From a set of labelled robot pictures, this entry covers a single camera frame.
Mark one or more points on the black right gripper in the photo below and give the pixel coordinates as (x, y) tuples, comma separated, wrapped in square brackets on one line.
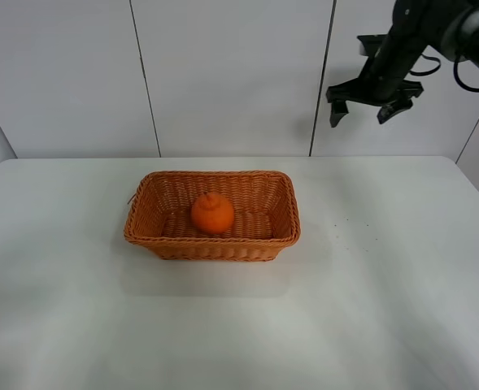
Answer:
[(382, 81)]

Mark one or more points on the orange with stem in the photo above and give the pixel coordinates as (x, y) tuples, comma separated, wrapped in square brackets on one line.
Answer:
[(212, 213)]

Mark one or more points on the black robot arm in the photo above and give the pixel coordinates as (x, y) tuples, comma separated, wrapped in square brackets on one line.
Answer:
[(449, 27)]

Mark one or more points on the orange wicker basket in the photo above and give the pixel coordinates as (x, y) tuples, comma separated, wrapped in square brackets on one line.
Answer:
[(266, 217)]

